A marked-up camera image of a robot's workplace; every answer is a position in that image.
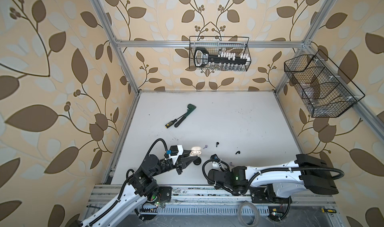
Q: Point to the cream earbud charging case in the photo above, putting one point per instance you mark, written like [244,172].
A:
[196,151]

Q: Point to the black tool in basket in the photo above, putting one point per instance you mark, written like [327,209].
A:
[203,58]

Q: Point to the green pipe wrench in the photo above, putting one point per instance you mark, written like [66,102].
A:
[190,108]

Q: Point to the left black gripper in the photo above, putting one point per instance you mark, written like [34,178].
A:
[183,164]

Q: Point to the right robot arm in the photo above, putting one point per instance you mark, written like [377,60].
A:
[273,184]

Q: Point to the black round charging case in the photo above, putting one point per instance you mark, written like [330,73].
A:
[197,161]

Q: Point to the black yellow screwdriver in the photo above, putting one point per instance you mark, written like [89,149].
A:
[171,123]

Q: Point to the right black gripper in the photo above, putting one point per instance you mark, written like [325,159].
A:
[225,170]

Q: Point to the right wire basket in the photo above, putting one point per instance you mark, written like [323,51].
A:
[325,89]

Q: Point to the white tape roll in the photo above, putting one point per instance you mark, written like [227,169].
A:
[248,215]

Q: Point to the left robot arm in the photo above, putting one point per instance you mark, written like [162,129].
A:
[141,186]

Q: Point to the small yellow screwdriver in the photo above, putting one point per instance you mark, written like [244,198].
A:
[333,211]

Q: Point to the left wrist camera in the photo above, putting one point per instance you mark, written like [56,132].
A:
[174,152]

